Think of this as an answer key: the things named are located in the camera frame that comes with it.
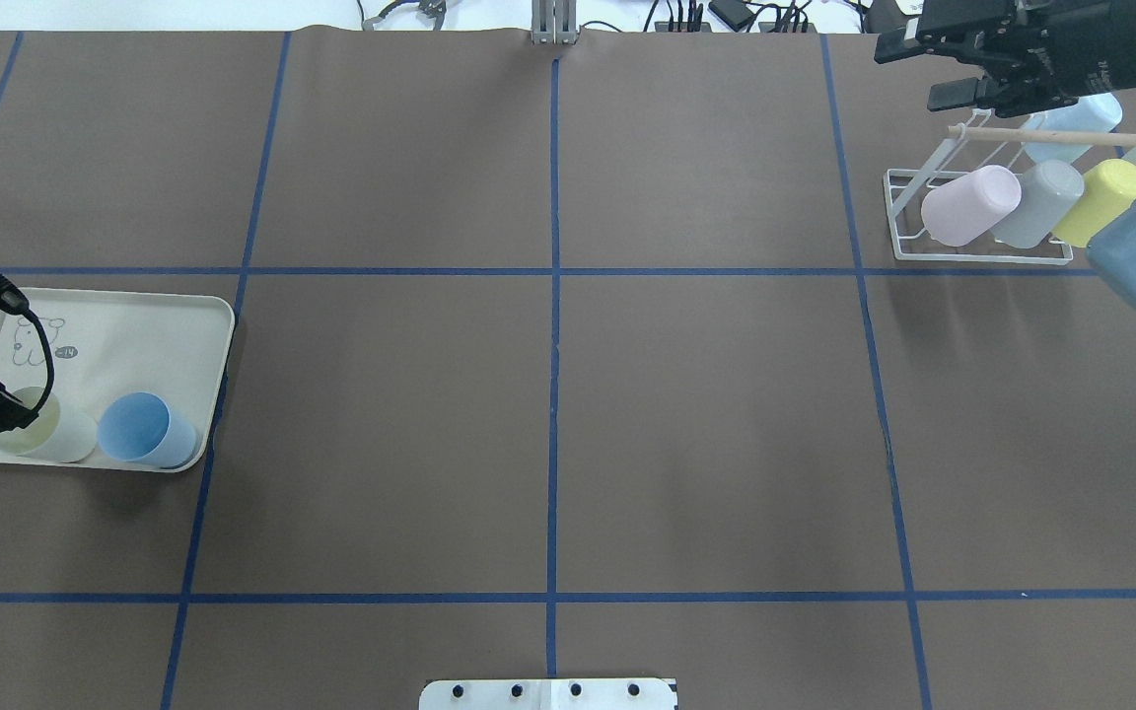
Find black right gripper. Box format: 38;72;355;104
874;1;1136;117

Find pink plastic cup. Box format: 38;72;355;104
920;165;1022;248

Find light blue cup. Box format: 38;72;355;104
1022;93;1124;165
98;391;201;470

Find grey plastic cup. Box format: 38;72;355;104
991;159;1085;249

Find yellow plastic cup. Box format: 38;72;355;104
1051;158;1136;249

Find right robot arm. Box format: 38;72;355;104
874;1;1136;310

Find cream plastic cup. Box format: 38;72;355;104
0;391;98;463

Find cream plastic tray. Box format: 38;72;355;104
0;287;235;471

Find white wire cup rack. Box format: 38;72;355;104
883;95;1136;266

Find aluminium frame post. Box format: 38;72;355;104
531;0;580;45

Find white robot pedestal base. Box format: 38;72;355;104
418;677;679;709

